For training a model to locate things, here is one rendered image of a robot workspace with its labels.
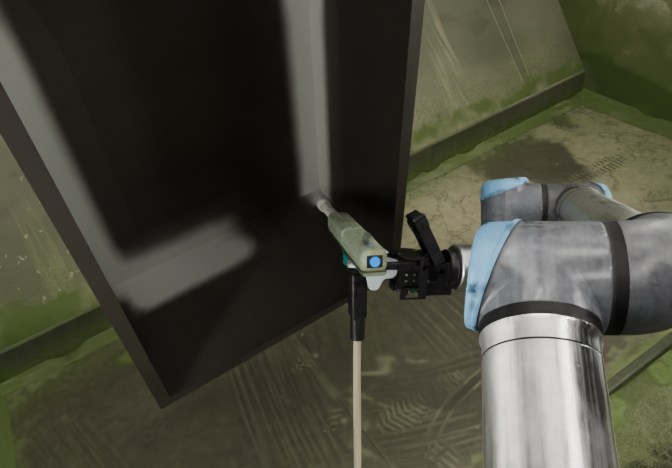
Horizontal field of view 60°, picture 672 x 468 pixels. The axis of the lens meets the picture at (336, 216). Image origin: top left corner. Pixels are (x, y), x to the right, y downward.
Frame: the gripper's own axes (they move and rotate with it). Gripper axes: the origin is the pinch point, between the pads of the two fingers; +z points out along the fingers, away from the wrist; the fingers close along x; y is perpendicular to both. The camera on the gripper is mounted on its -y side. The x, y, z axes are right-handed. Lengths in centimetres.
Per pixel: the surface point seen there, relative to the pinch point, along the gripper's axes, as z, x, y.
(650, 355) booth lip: -92, 22, 36
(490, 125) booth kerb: -92, 128, -17
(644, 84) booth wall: -152, 113, -37
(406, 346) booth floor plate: -31, 49, 44
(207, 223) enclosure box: 26.4, 40.2, 3.4
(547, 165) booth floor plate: -108, 106, -3
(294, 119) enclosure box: 6.5, 36.2, -22.8
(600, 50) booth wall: -142, 131, -51
